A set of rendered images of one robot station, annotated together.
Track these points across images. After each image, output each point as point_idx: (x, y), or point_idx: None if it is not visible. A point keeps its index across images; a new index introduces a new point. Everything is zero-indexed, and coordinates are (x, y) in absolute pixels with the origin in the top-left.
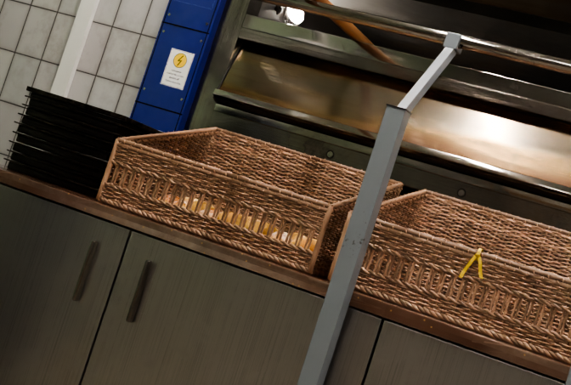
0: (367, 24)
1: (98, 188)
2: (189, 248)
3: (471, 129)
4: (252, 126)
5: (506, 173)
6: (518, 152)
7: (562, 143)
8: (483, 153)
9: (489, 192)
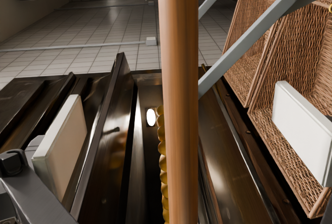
0: (201, 147)
1: None
2: None
3: (232, 215)
4: None
5: (251, 167)
6: (230, 179)
7: (208, 166)
8: (246, 195)
9: (270, 186)
